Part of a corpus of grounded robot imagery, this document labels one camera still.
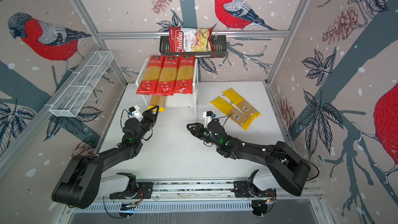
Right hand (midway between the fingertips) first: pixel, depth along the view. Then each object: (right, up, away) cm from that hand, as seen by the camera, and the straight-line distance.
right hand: (185, 130), depth 78 cm
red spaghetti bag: (-17, +25, -5) cm, 31 cm away
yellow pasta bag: (+29, +7, +23) cm, 38 cm away
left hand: (-15, +12, +3) cm, 19 cm away
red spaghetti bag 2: (-9, +23, -7) cm, 26 cm away
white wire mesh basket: (-54, +24, +1) cm, 59 cm away
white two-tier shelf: (+2, +15, +10) cm, 18 cm away
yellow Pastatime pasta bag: (-16, +15, +8) cm, 23 cm away
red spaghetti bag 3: (0, +26, -4) cm, 26 cm away
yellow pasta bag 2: (+34, +15, +32) cm, 49 cm away
